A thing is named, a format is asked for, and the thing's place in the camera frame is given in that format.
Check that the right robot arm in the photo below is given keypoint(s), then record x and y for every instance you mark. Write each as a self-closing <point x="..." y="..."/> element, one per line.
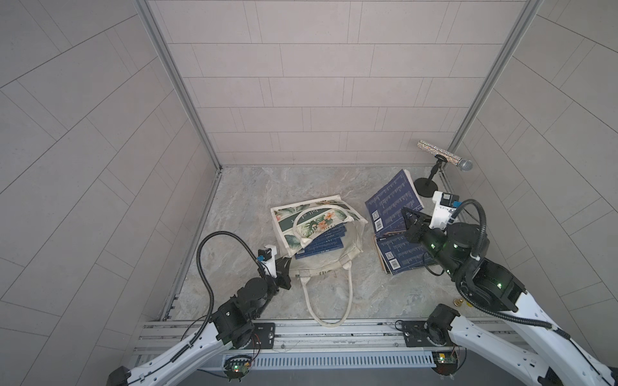
<point x="455" y="237"/>

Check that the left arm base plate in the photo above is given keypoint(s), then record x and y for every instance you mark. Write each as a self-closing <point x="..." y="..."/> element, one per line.
<point x="262" y="337"/>

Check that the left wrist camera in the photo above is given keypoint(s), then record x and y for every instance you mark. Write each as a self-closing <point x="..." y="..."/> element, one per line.
<point x="267" y="259"/>

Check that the left circuit board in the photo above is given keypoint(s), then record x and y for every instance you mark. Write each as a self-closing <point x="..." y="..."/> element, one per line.
<point x="238" y="366"/>

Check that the stack of blue books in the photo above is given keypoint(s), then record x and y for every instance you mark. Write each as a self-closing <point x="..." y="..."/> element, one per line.
<point x="327" y="242"/>

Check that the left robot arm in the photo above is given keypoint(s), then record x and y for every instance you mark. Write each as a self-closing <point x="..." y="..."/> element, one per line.
<point x="229" y="326"/>

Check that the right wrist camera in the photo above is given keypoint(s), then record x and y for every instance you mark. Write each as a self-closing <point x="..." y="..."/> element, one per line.
<point x="445" y="206"/>

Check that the black microphone stand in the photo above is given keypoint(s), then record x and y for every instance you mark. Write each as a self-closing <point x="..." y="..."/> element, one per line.
<point x="426" y="186"/>

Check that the aluminium mounting rail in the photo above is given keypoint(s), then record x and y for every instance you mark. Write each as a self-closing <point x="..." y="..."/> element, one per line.
<point x="306" y="345"/>

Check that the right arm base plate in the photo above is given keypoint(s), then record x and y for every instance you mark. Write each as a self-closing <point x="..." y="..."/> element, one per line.
<point x="423" y="334"/>

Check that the right circuit board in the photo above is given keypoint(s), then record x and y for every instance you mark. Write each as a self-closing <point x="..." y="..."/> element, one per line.
<point x="446" y="363"/>

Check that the floral canvas tote bag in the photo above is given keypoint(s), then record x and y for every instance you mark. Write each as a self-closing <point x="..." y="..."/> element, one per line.
<point x="297" y="225"/>

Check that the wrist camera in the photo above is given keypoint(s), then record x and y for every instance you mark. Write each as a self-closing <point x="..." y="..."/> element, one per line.
<point x="445" y="206"/>
<point x="267" y="259"/>

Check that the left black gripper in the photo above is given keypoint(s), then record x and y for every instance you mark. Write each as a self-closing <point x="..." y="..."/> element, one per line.
<point x="282" y="277"/>

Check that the circuit board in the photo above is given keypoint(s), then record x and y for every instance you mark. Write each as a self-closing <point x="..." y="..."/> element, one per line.
<point x="446" y="363"/>
<point x="238" y="366"/>

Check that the glitter microphone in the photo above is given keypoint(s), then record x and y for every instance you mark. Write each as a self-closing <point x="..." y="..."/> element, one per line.
<point x="459" y="162"/>

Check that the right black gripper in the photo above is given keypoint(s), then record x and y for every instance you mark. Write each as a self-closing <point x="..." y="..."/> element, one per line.
<point x="418" y="224"/>

